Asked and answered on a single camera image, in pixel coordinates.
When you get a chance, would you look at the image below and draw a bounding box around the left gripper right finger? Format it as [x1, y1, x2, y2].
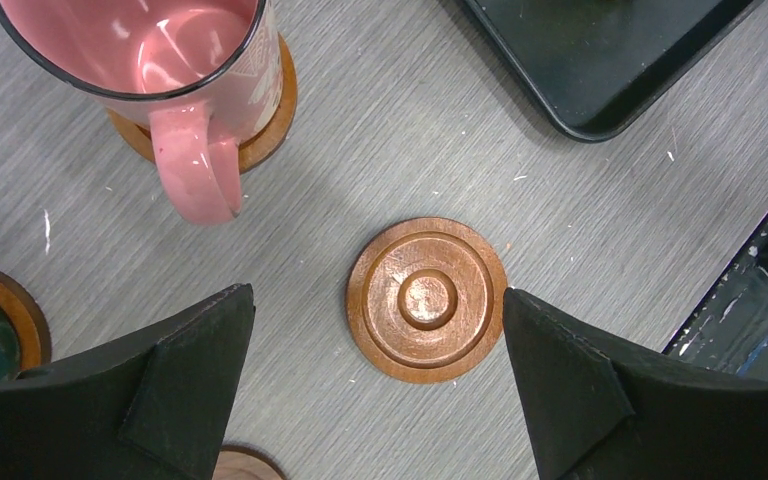
[503, 288, 768, 479]

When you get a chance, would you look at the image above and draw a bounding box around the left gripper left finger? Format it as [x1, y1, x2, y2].
[0, 284, 255, 479]

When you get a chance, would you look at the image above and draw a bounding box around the pink mug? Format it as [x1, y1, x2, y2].
[0, 1, 283, 225]

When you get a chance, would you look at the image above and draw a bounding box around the dark walnut coaster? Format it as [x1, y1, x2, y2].
[212, 446, 286, 480]

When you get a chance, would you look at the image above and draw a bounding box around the wooden ringed coaster back middle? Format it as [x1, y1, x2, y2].
[0, 271, 52, 371]

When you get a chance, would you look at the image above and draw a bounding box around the wooden ringed coaster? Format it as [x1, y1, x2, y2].
[345, 217, 508, 384]
[106, 35, 298, 174]
[0, 271, 52, 371]

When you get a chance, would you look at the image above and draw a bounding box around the wooden ringed coaster front right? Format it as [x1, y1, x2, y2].
[345, 217, 508, 384]

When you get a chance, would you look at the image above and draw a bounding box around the wooden ringed coaster back right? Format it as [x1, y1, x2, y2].
[106, 35, 298, 174]

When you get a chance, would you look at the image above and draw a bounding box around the black serving tray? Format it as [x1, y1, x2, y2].
[463, 0, 757, 143]

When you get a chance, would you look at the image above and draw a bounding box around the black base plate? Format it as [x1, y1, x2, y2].
[663, 213, 768, 381]

